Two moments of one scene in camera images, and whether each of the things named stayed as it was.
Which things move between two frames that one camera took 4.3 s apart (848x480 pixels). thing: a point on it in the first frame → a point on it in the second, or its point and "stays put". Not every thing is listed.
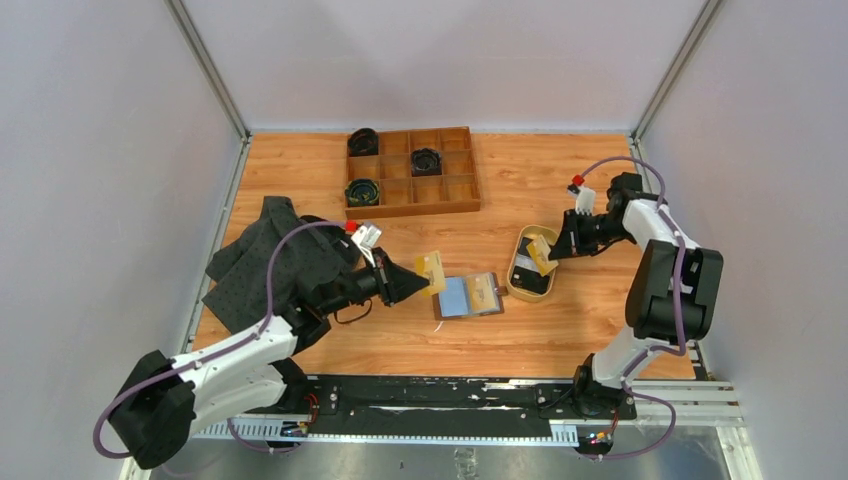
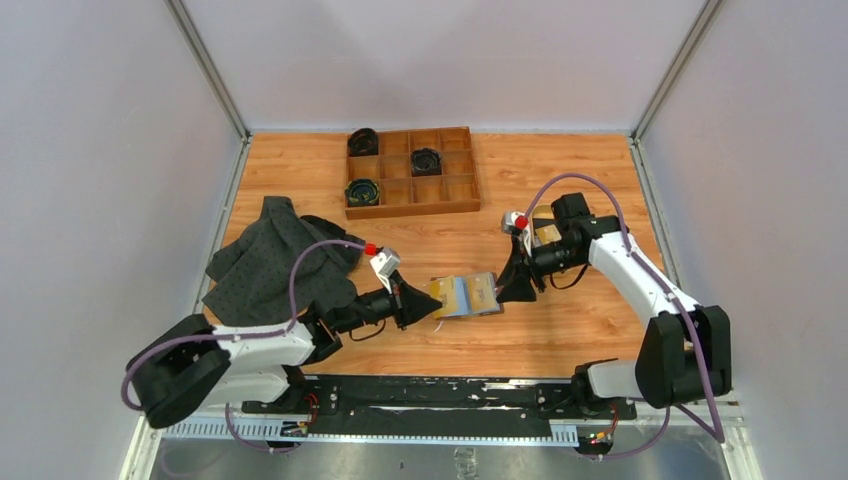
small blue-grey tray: x=469 y=295 stays put
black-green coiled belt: x=362 y=192 stays put
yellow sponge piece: x=431 y=267 → x=444 y=290
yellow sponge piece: x=482 y=293 stays put
